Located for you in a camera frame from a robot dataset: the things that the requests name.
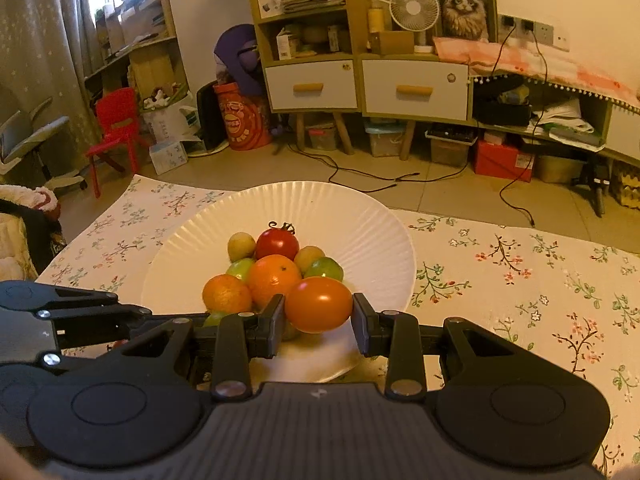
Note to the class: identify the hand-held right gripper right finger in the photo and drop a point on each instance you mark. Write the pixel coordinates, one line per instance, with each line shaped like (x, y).
(361, 325)

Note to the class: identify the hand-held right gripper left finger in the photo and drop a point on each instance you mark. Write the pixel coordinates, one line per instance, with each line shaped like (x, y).
(277, 322)

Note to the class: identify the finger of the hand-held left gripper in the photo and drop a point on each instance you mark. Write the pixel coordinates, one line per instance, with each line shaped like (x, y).
(100, 325)
(30, 295)

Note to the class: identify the orange tomato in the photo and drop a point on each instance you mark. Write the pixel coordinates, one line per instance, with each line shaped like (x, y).
(318, 305)

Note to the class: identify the yellow-green longan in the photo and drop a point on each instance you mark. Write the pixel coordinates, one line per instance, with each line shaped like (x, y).
(215, 318)

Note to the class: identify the green tomato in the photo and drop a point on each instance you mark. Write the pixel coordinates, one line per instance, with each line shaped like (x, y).
(240, 269)
(325, 267)

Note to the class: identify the small tan longan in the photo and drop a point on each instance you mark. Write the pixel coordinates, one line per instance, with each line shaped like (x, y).
(306, 257)
(241, 246)

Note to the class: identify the white ribbed plate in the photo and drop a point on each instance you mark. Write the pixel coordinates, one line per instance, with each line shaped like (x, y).
(350, 220)

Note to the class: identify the cream fleece jacket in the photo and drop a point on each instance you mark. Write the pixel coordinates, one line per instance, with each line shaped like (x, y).
(12, 255)

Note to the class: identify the black printed garment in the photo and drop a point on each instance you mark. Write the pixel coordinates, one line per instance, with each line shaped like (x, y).
(30, 227)

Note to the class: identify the red tomato with stem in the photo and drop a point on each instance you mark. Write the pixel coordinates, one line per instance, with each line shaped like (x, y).
(277, 244)

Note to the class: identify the grey office chair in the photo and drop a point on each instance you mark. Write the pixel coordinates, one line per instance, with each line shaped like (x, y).
(30, 137)

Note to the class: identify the floral tablecloth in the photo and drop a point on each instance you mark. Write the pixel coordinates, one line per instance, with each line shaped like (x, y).
(525, 300)

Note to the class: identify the white tissue carton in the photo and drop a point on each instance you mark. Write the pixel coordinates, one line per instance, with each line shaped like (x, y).
(169, 157)

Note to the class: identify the teal lid storage bin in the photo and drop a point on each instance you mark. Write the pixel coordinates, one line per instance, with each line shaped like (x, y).
(385, 142)

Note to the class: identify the small clear storage bin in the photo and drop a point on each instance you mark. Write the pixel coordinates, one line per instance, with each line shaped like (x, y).
(321, 139)

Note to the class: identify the black lid storage bin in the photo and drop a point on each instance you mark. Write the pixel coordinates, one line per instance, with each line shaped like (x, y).
(450, 150)

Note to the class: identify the red plastic chair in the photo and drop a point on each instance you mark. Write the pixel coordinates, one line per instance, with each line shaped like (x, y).
(117, 110)

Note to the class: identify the orange printed barrel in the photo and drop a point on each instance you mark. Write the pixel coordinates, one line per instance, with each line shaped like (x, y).
(242, 120)

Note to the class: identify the white plastic bag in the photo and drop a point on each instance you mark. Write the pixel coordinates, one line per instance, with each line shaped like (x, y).
(167, 125)

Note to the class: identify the red cardboard box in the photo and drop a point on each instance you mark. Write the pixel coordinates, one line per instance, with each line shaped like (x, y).
(502, 160)

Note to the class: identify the black flat panel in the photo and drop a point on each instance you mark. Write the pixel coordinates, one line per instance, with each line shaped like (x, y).
(210, 115)

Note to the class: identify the beige basket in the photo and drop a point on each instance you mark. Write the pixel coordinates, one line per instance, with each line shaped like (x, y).
(560, 169)

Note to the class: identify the black case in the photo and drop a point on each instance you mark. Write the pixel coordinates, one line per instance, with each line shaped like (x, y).
(502, 110)

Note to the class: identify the beige patterned curtain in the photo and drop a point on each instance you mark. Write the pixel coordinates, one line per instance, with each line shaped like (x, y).
(45, 35)

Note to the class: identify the black tripod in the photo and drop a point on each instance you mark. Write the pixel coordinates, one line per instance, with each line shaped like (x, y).
(595, 180)

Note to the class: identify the purple cloth bundle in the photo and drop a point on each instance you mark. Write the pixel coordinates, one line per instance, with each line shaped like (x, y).
(235, 50)

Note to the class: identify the small white carton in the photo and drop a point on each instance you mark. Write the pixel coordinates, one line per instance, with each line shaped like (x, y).
(286, 45)

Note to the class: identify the brown cardboard box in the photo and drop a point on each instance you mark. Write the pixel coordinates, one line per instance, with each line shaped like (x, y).
(392, 42)

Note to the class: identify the tan round basket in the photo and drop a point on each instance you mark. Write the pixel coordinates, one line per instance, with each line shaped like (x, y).
(314, 35)

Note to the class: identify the pile of white papers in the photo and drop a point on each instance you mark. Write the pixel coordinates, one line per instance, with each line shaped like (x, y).
(565, 115)

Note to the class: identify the wooden cabinet with legs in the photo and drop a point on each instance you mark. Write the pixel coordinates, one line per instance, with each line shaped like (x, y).
(354, 25)

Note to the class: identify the stack of egg trays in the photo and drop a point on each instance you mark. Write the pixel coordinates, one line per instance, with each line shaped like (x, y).
(627, 185)

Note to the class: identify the yellow roll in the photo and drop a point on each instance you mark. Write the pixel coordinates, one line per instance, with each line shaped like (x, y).
(377, 22)

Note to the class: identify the wooden storage shelf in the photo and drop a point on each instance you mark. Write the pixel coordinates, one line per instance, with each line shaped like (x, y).
(170, 20)

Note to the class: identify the low wooden cabinet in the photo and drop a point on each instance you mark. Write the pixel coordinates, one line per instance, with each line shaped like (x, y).
(606, 120)

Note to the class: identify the small white desk fan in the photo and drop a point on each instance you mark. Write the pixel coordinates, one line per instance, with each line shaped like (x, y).
(414, 7)

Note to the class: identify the white low cabinet drawer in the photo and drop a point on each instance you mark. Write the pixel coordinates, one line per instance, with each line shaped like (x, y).
(625, 130)

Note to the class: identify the pink patterned cloth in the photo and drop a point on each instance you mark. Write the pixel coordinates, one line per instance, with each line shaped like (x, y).
(565, 67)

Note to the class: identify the framed cat picture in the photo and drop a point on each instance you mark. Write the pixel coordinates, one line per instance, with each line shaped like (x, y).
(462, 7)

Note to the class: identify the wall socket with plugs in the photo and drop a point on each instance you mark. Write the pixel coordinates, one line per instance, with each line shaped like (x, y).
(527, 27)

